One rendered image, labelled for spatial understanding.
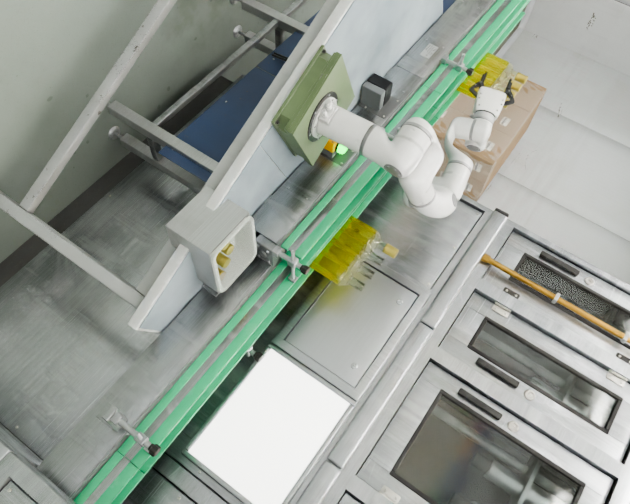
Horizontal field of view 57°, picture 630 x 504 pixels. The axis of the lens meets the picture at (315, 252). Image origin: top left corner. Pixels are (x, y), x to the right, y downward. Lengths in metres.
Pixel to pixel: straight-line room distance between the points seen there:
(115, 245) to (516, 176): 4.99
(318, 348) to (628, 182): 5.47
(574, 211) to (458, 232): 4.29
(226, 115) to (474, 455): 1.39
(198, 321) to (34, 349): 0.60
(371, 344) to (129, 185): 1.11
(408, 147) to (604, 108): 6.11
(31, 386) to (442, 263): 1.43
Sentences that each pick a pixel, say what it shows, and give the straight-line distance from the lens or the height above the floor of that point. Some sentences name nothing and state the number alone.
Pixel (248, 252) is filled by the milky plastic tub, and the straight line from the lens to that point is 1.79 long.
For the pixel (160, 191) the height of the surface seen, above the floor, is 0.26.
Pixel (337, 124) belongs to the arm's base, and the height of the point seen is 0.89.
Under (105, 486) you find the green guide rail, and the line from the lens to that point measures 1.72.
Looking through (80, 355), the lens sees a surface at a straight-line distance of 2.06.
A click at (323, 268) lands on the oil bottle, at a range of 1.88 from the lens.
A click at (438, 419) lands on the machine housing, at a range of 1.95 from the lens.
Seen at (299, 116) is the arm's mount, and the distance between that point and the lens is 1.64.
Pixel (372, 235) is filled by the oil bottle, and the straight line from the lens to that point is 1.96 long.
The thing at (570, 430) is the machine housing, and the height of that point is 1.91.
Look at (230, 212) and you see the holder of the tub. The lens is 1.63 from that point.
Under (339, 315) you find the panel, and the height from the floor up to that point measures 1.11.
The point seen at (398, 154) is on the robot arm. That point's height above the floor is 1.09.
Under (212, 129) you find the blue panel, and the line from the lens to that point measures 2.10.
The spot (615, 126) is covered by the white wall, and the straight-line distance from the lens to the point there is 7.50.
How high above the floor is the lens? 1.48
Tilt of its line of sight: 16 degrees down
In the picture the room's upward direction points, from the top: 122 degrees clockwise
